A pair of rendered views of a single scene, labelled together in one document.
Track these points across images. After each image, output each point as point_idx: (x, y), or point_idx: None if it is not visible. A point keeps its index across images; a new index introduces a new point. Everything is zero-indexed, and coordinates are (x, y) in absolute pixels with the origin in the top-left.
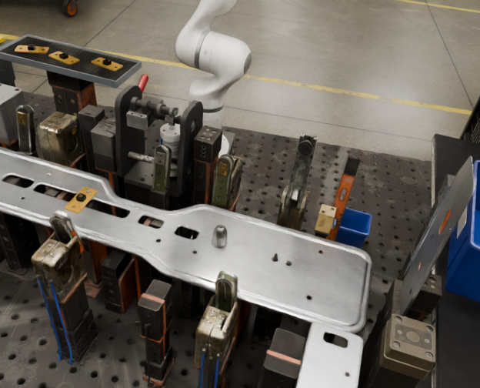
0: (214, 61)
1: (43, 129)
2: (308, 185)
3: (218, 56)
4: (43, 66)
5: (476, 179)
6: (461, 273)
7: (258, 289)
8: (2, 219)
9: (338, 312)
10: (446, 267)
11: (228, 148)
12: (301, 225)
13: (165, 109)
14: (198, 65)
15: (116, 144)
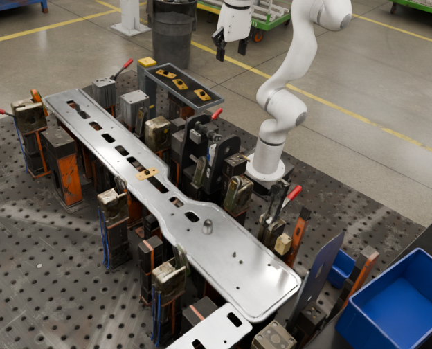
0: (275, 111)
1: (147, 124)
2: (333, 224)
3: (279, 108)
4: (165, 86)
5: (402, 260)
6: (343, 318)
7: (210, 268)
8: (107, 169)
9: (250, 305)
10: None
11: (282, 175)
12: (273, 244)
13: (211, 135)
14: (266, 111)
15: (181, 147)
